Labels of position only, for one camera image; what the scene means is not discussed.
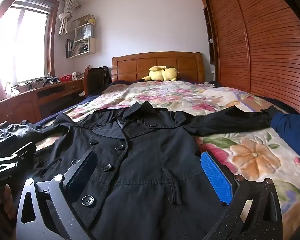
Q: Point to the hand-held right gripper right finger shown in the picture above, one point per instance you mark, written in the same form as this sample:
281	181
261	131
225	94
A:
215	177

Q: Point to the wooden desk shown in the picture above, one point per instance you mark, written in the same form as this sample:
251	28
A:
17	107

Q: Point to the dark binders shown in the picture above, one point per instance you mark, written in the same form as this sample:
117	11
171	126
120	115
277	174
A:
68	48

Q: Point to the red basket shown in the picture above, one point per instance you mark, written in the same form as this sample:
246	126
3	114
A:
65	78

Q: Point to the wooden bed headboard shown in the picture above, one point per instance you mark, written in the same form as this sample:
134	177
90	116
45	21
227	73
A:
140	65

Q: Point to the wooden framed window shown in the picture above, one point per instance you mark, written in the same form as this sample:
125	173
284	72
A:
22	42

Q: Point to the yellow plush toy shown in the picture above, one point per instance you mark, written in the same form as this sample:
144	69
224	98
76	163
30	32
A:
162	73

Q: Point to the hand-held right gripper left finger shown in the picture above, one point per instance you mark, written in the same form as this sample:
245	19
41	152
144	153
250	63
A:
84	170

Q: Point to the blue garment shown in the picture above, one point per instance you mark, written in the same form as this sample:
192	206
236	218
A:
292	132

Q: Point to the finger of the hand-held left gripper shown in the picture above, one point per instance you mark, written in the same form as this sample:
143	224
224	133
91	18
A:
13	147

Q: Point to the black tool stand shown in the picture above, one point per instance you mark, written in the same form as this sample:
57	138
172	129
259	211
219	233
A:
51	79

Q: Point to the wooden louvered wardrobe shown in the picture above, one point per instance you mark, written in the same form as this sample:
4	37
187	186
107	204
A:
265	42

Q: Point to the black trench coat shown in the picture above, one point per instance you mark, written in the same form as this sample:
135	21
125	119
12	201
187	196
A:
140	167

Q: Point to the white tied curtain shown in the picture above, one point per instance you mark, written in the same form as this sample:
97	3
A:
65	20

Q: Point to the white paper bag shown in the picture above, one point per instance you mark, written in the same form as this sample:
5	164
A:
84	31

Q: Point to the wooden chair with dark back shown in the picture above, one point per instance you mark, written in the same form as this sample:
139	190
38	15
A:
97	80

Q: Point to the white wall shelf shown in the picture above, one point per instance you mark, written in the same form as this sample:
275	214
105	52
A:
91	45

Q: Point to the pink bottle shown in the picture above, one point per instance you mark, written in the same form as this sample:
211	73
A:
0	90

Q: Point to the small yellow shelf toy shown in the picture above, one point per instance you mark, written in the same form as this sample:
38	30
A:
92	20

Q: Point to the dark wrinkled folded garment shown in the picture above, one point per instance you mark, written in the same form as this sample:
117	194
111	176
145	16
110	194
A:
12	128

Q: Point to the floral blanket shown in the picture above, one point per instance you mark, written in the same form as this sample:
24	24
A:
252	155

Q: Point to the white tissue box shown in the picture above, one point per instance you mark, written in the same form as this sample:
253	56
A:
76	76

